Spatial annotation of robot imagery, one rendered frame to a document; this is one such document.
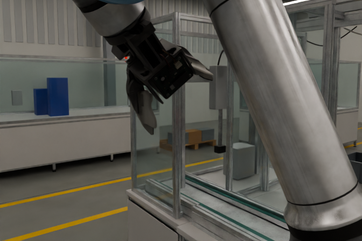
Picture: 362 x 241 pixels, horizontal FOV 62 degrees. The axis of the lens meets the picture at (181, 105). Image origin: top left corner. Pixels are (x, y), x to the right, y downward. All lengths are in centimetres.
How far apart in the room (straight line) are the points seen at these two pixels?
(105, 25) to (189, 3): 1053
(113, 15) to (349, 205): 33
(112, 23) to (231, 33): 16
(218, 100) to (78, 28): 719
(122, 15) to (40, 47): 826
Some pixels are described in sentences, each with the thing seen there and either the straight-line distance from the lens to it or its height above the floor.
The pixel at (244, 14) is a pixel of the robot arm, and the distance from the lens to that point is 31.
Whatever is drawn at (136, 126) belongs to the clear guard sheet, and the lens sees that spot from 203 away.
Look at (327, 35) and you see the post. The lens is 147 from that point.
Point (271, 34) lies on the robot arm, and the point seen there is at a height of 169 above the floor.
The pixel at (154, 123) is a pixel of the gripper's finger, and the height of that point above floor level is 158.
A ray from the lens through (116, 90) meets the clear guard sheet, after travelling 595.
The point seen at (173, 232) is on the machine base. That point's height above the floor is 80.
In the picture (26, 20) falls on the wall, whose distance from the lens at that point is 865.
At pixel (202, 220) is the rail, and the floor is 91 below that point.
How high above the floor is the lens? 165
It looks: 5 degrees down
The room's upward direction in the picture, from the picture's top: straight up
